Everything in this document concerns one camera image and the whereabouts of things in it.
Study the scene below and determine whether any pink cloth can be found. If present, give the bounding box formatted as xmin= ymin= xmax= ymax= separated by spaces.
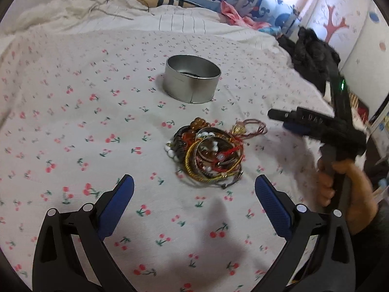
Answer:
xmin=220 ymin=0 xmax=262 ymax=28

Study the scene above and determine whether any yellow black striped pillow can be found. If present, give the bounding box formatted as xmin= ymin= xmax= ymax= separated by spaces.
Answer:
xmin=134 ymin=0 xmax=210 ymax=9

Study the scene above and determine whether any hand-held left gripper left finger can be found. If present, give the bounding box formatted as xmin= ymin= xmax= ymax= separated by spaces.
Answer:
xmin=32 ymin=174 xmax=137 ymax=292

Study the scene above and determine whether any round silver metal tin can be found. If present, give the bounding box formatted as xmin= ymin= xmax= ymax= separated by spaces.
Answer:
xmin=162 ymin=54 xmax=221 ymax=104

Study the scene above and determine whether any person's right hand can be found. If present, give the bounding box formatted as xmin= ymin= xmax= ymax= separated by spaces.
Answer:
xmin=317 ymin=157 xmax=379 ymax=235

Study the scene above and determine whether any white bead bracelet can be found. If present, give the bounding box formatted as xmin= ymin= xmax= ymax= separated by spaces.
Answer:
xmin=164 ymin=131 xmax=227 ymax=163

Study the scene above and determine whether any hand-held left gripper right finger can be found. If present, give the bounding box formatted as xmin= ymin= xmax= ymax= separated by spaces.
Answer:
xmin=255 ymin=175 xmax=356 ymax=292

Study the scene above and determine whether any black jacket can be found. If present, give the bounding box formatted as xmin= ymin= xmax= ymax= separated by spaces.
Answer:
xmin=279 ymin=26 xmax=341 ymax=96

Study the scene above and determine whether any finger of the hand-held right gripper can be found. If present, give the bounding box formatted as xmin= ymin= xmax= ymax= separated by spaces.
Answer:
xmin=282 ymin=122 xmax=327 ymax=142
xmin=267 ymin=107 xmax=335 ymax=126

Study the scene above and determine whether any white striped quilt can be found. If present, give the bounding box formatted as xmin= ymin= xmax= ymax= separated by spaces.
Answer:
xmin=0 ymin=0 xmax=289 ymax=55

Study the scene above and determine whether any thin black cable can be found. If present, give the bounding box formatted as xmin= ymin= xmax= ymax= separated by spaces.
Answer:
xmin=53 ymin=0 xmax=152 ymax=22

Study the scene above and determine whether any cherry print bed sheet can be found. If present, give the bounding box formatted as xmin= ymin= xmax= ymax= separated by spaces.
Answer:
xmin=0 ymin=29 xmax=335 ymax=292

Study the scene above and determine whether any pile of mixed bracelets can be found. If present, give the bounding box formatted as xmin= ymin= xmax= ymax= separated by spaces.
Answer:
xmin=164 ymin=116 xmax=268 ymax=190

